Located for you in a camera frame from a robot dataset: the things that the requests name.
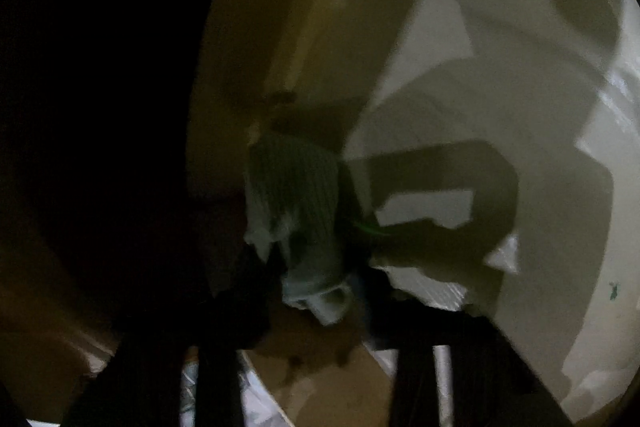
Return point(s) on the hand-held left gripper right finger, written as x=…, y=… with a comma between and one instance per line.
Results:
x=375, y=307

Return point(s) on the grey striped underwear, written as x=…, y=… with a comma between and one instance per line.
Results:
x=300, y=197

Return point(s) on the wooden drawer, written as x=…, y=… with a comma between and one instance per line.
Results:
x=325, y=387

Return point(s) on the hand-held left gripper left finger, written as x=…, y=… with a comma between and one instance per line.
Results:
x=250, y=297

